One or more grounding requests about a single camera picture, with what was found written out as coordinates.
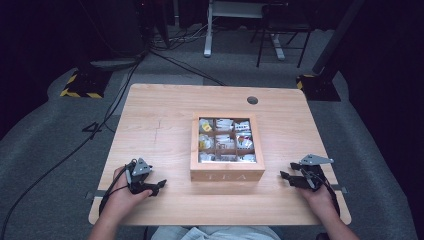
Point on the person's left hand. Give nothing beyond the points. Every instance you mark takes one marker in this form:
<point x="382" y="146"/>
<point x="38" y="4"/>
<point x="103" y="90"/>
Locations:
<point x="121" y="200"/>

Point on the pile of white tea bags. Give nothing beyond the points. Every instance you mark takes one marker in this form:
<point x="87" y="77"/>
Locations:
<point x="226" y="140"/>

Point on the white desk frame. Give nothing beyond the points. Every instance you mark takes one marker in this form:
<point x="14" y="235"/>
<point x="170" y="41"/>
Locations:
<point x="209" y="33"/>

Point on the round grey table grommet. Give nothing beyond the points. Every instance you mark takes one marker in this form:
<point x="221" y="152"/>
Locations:
<point x="252" y="100"/>

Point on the black metal chair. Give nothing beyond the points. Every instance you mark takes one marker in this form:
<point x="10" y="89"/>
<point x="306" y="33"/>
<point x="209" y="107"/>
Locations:
<point x="283" y="25"/>

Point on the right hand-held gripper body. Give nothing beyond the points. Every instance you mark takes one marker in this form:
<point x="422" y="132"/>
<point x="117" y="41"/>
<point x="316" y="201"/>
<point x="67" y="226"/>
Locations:
<point x="313" y="176"/>

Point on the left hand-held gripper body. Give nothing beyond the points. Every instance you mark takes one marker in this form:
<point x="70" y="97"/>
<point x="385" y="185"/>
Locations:
<point x="141" y="166"/>

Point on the person's right hand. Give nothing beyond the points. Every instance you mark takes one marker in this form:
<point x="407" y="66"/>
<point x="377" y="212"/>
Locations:
<point x="320" y="201"/>

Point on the grey slanted metal pole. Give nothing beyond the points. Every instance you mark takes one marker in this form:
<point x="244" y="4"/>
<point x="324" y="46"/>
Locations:
<point x="336" y="36"/>

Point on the black yellow striped stand base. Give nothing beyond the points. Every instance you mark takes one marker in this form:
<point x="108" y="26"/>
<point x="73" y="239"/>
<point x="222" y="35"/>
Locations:
<point x="318" y="88"/>
<point x="85" y="85"/>

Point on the person's light grey clothing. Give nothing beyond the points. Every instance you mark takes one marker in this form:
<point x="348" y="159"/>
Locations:
<point x="216" y="233"/>

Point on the wooden tea box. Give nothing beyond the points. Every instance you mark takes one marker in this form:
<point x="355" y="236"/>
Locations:
<point x="226" y="173"/>

